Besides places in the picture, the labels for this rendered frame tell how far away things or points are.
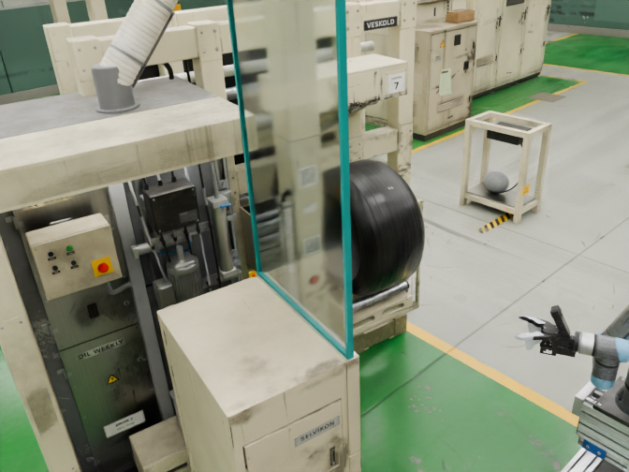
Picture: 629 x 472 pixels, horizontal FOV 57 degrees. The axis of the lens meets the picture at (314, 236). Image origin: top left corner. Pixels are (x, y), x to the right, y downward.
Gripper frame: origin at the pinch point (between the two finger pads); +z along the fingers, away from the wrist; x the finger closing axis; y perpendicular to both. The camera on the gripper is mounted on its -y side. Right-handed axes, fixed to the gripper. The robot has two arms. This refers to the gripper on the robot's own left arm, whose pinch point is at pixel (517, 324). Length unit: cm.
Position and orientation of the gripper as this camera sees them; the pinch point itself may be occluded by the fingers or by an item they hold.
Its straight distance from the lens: 215.5
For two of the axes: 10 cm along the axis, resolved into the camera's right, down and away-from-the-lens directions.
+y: 0.0, 9.3, 3.6
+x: 3.9, -3.3, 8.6
